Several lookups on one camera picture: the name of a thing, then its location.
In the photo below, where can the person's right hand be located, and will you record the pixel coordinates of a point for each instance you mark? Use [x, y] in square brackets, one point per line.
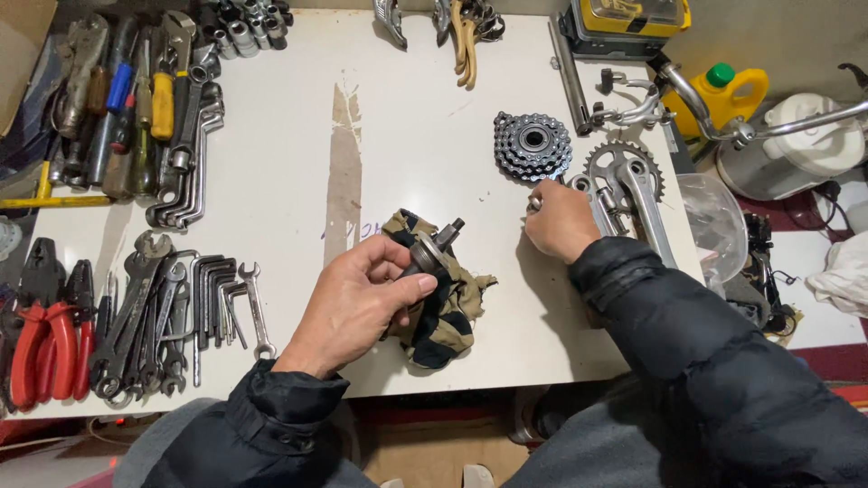
[563, 220]

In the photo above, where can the person's left hand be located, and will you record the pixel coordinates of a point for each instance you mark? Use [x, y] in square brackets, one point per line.
[339, 305]

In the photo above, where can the person's right fingers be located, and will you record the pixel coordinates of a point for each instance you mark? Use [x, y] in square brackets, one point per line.
[544, 196]

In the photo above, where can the dark steel bottom bracket axle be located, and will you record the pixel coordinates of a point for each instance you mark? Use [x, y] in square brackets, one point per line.
[434, 245]

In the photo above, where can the silver brake caliper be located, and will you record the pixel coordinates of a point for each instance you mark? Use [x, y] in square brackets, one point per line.
[630, 108]

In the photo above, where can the grey metal tube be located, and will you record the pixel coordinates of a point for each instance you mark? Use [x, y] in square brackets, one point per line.
[568, 74]

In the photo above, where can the tan and black rag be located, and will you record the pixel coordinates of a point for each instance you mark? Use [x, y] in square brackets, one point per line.
[444, 325]

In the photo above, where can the clear plastic bag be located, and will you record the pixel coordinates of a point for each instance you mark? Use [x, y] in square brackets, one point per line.
[712, 223]

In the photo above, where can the cluster of metal brake parts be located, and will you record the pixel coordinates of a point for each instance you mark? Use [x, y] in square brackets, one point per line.
[485, 19]

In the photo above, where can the yellow and black toolbox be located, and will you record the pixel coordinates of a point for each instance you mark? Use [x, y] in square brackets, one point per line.
[624, 24]

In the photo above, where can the yellow jug with green cap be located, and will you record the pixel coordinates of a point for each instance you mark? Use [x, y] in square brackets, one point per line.
[729, 95]

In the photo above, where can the black derailleur parts heap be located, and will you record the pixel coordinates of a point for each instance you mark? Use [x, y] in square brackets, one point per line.
[763, 271]

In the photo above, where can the person's grey trousers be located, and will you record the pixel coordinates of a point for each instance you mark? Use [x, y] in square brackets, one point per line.
[597, 440]

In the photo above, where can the white and silver cooker pot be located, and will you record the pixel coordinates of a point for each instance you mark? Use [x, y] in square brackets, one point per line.
[793, 156]

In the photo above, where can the silver combination spanner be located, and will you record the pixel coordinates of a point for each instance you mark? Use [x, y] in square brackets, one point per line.
[256, 312]

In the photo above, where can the white cloth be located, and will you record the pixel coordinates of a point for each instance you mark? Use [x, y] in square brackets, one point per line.
[844, 274]

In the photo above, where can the group of chrome sockets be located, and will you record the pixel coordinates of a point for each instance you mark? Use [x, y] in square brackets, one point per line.
[247, 27]

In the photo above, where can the row of hex keys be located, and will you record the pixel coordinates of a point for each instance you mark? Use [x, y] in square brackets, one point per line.
[213, 291]

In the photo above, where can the silver adjustable wrench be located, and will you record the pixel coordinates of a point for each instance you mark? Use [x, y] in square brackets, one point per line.
[179, 37]

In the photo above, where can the pile of dark open-end wrenches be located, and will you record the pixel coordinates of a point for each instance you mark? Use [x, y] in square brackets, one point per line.
[139, 318]

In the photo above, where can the rusty locking pliers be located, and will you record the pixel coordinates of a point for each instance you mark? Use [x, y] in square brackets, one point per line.
[85, 68]

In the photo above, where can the yellow metal bar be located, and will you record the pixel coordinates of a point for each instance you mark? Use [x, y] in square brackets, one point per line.
[47, 200]

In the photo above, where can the cardboard box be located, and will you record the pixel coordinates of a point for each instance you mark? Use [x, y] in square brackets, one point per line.
[20, 47]

